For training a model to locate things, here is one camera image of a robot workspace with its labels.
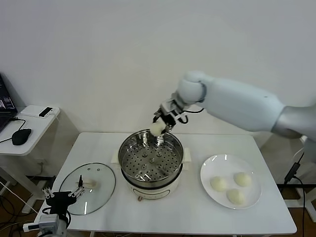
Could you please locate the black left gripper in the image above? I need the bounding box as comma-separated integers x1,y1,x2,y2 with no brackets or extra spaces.
41,174,86,215

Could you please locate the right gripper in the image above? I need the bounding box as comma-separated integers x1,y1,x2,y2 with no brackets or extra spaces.
153,98,188,135

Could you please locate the white steamed baozi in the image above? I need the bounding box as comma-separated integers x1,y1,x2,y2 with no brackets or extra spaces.
209,176,228,193
233,172,252,188
150,120,166,136
226,188,247,205

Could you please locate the round glass pot lid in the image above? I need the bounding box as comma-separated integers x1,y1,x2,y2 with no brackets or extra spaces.
59,162,117,216

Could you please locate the stainless steel steamer basket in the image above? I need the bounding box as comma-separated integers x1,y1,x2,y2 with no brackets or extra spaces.
111,130,192,183

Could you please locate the white side table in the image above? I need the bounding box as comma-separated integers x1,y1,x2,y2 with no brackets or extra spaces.
0,105,80,214

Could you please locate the black computer mouse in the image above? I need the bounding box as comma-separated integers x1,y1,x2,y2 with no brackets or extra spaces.
12,128,33,146

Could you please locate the white electric cooker base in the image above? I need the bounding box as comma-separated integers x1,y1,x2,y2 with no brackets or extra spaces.
115,158,192,202

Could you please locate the small black white device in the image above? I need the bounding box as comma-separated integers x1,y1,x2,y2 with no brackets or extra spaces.
39,107,54,118

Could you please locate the flat white box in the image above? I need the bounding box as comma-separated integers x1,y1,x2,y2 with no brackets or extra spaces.
20,105,60,118

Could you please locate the round white plate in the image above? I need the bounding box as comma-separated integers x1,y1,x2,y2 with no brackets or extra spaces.
200,154,263,210

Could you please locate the black laptop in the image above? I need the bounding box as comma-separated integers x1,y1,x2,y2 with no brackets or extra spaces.
0,73,18,134

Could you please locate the white shelf table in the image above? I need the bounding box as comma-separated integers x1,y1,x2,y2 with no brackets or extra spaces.
300,135,316,218

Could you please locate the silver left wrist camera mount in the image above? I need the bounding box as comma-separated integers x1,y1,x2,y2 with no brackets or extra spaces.
23,214,61,233

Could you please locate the white floor cable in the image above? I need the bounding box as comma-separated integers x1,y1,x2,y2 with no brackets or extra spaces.
0,181,35,207

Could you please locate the black mouse cable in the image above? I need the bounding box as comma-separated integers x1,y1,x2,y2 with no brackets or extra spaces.
0,117,27,144

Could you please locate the black power adapter cable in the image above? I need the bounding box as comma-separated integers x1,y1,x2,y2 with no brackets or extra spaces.
276,145,316,237

